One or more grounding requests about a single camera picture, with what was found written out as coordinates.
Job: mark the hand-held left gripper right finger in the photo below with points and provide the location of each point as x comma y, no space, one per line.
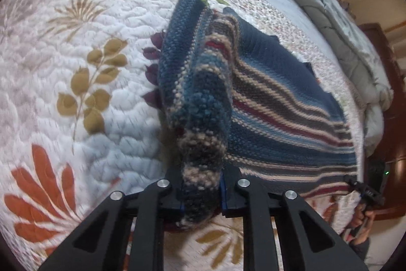
229,194

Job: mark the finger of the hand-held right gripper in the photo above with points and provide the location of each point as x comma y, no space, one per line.
355,184

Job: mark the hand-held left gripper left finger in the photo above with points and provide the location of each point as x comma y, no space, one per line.
173,194

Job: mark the striped knit sweater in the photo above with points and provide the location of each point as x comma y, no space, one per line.
253,106

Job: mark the person's right forearm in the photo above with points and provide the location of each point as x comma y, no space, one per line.
360,250

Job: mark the person's right hand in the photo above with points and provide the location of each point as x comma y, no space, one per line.
360,223

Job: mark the dark wooden headboard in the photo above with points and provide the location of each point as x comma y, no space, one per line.
388,99

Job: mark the floral quilted bedspread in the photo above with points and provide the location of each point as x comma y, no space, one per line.
79,67

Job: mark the grey comforter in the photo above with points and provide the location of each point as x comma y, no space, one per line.
333,20

